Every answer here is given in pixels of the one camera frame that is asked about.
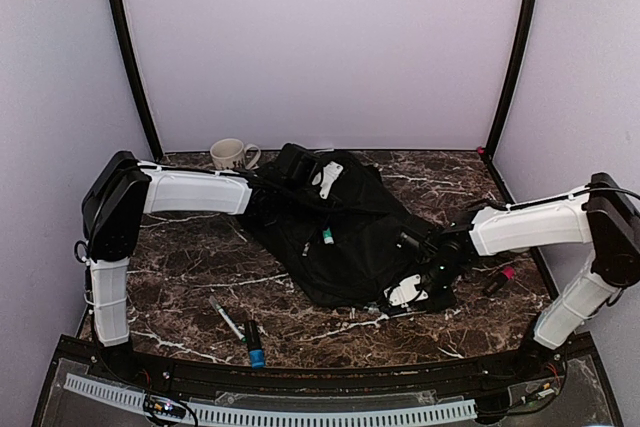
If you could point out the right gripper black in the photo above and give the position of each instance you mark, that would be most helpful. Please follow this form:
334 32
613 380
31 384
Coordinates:
446 301

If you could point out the black student bag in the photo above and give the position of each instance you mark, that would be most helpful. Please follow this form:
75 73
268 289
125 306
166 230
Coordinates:
365 219

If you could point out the green white glue stick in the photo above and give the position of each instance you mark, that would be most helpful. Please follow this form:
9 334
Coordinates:
327 236

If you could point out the blue capped white pen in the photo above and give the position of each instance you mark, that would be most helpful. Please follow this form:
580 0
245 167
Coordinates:
373 308

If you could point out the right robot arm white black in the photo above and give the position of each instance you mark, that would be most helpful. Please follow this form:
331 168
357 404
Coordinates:
600 214

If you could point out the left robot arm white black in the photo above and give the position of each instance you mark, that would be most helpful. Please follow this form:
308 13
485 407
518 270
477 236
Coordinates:
129 188

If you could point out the pink black highlighter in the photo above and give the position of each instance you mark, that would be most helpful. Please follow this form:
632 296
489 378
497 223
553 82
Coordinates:
498 281

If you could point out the black marker blue cap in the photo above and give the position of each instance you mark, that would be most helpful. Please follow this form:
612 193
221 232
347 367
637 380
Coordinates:
254 345

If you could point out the clear white pen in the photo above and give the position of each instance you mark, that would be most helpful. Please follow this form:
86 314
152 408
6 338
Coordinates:
227 318

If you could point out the cream printed mug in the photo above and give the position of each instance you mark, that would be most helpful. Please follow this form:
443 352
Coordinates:
234 154

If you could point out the small circuit board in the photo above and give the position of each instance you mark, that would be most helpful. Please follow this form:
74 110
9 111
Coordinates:
161 407

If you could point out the grey slotted cable duct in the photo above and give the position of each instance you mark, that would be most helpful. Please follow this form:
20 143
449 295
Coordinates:
203 414

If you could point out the right black frame post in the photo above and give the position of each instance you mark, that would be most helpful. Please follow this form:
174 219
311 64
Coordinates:
516 59

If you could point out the black frame post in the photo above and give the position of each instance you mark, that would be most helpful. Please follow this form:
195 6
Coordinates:
128 56
516 59

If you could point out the left black frame post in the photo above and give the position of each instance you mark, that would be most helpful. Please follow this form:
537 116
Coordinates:
128 56

